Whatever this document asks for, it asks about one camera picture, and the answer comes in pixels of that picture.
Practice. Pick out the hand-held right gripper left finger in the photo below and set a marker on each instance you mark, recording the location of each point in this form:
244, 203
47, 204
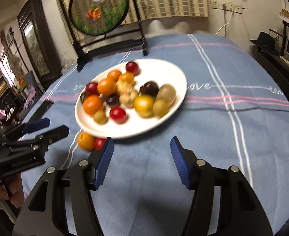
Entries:
104, 159

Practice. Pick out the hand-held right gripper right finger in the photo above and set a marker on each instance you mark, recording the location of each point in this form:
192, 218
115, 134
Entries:
180, 162

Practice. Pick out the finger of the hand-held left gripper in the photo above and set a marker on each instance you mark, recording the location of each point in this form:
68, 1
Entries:
53, 133
37, 124

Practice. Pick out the small red plum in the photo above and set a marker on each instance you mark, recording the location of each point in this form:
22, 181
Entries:
99, 143

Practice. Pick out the orange mandarin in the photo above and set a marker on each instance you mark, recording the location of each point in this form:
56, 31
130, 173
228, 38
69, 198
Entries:
93, 104
86, 141
106, 87
114, 75

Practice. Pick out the white plate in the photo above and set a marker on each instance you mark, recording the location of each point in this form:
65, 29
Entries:
159, 125

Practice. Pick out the small green longan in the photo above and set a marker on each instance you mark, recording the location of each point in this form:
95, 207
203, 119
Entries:
100, 116

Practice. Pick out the tan kiwi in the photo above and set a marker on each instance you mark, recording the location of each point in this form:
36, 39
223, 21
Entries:
161, 108

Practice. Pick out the pale peach with red top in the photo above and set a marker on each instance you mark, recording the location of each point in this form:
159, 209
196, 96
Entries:
129, 99

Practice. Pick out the yellow lemon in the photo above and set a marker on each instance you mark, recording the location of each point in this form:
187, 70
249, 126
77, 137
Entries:
144, 105

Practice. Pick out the yellow-brown potato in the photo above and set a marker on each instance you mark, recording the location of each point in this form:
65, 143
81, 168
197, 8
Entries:
166, 93

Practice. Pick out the pale yellow spotted pear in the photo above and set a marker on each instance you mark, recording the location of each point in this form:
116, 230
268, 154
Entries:
123, 87

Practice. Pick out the dark brown mangosteen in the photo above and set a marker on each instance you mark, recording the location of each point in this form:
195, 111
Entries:
149, 88

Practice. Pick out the small yellow-orange mandarin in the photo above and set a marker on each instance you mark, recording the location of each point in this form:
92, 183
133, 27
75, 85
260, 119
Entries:
126, 77

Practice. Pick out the large red plum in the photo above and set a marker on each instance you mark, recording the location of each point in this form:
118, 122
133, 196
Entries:
132, 67

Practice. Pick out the person's left hand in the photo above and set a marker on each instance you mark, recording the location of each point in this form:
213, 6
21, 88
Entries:
17, 191

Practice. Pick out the black smartphone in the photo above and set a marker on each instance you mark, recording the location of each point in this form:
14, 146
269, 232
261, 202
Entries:
43, 110

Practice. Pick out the purple cloth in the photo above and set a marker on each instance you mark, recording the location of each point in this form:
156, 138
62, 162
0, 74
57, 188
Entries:
32, 95

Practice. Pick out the blue striped tablecloth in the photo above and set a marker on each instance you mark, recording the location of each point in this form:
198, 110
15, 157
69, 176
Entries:
208, 140

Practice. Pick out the dark chair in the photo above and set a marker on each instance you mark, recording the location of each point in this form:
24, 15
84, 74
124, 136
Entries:
30, 77

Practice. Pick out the white standing fan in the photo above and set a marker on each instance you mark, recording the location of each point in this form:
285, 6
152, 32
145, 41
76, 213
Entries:
14, 62

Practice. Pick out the clear plastic bags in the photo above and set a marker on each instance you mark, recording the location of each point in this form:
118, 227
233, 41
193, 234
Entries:
67, 64

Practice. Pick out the dark framed landscape panel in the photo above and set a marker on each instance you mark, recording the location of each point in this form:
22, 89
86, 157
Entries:
36, 44

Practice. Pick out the black desk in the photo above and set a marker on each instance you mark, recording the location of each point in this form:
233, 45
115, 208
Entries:
277, 71

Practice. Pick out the round goldfish screen black stand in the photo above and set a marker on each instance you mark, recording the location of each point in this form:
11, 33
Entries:
97, 5

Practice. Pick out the black hat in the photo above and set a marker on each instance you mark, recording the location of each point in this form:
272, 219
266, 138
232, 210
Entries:
265, 40

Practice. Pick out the beige checked curtain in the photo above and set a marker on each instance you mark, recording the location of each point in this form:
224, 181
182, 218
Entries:
171, 0

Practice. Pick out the white wall socket strip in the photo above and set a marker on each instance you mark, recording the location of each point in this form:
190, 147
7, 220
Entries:
223, 6

